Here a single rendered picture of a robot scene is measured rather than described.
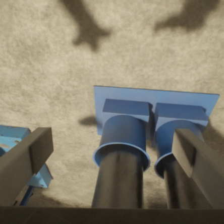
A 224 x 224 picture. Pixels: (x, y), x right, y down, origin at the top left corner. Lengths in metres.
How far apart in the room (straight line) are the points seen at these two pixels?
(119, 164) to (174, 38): 0.64
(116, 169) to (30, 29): 0.82
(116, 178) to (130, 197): 0.08
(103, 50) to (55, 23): 0.27
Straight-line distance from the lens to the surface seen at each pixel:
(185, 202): 0.74
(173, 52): 0.92
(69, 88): 1.08
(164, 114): 0.96
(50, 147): 0.17
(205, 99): 1.09
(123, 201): 0.67
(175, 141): 0.17
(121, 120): 0.88
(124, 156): 0.76
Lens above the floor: 0.85
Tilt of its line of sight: 50 degrees down
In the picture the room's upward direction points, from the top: 168 degrees counter-clockwise
